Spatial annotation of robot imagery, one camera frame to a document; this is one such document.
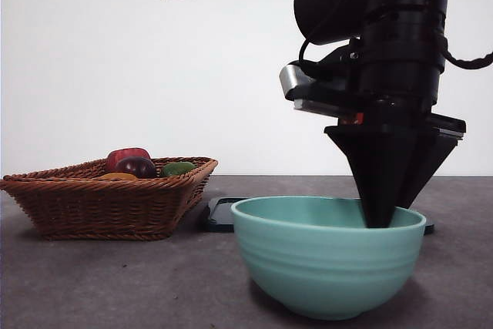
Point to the red apple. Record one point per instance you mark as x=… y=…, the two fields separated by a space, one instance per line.
x=123 y=155

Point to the brown wicker basket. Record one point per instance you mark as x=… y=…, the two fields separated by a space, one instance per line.
x=96 y=209

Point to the teal ribbed bowl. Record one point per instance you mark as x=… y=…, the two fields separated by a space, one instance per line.
x=319 y=267

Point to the dark purple plum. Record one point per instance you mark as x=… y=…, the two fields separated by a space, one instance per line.
x=135 y=167

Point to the green avocado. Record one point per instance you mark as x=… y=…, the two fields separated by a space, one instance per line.
x=177 y=169

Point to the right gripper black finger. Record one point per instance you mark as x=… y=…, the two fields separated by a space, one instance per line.
x=375 y=171
x=427 y=163

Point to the brown kiwi fruit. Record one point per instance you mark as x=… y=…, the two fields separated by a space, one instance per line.
x=117 y=176

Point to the dark rectangular tray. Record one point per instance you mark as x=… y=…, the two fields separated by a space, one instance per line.
x=219 y=215

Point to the right wrist grey camera box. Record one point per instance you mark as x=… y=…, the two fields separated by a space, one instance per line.
x=290 y=82

